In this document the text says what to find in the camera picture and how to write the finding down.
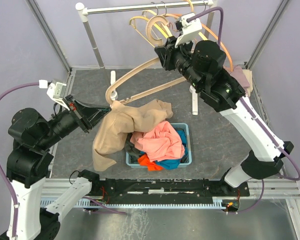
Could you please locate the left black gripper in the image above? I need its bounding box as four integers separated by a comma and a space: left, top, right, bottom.
38, 92, 113, 148

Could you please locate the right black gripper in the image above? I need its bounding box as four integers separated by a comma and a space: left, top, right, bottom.
155, 33, 205, 91

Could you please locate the beige hanger of beige shirt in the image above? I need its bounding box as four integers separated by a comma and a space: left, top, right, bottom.
105, 15, 186, 105

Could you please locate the yellow hanger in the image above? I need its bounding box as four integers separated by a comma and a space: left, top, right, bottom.
141, 1, 172, 38

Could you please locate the beige t shirt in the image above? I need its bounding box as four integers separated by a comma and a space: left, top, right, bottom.
92, 99, 173, 172

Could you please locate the white hanger of grey shirt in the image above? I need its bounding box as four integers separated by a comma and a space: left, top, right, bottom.
128, 1, 173, 46

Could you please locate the orange hanger of blue shirt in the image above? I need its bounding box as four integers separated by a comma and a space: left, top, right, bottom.
168, 1, 235, 72

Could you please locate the dark grey t shirt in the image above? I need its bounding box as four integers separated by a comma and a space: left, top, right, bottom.
124, 140, 143, 164

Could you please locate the orange t shirt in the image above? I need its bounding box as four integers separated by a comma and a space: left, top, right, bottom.
137, 153, 164, 172

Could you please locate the pink t shirt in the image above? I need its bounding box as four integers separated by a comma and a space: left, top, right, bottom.
130, 120, 185, 162

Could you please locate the blue t shirt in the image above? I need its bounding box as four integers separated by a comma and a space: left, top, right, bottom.
154, 128, 189, 170

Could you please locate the beige plastic hanger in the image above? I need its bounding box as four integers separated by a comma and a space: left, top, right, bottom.
164, 0, 208, 41

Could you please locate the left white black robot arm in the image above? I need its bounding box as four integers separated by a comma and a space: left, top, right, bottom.
0, 95, 111, 240

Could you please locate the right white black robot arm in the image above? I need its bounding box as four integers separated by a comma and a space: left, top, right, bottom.
154, 36, 294, 196

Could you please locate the light blue plastic basket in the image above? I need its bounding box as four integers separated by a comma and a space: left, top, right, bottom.
125, 123, 192, 170

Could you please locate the mauve clothes pile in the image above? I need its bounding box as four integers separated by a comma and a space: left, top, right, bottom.
228, 65, 250, 95

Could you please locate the cream garment on floor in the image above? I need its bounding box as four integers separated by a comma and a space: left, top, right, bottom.
242, 69, 253, 97

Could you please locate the metal clothes rack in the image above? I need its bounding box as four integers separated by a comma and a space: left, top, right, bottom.
75, 0, 217, 116

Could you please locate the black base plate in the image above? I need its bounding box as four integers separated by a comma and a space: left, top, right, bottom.
77, 170, 250, 206

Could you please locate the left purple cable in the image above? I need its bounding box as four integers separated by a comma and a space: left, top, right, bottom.
0, 82, 127, 238

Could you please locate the purple cable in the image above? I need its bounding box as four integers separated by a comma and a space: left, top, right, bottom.
187, 6, 300, 215
0, 82, 127, 238

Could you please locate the light blue cable duct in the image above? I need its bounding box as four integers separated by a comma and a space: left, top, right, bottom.
39, 196, 228, 210

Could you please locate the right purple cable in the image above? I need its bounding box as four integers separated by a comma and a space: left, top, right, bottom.
187, 6, 300, 215

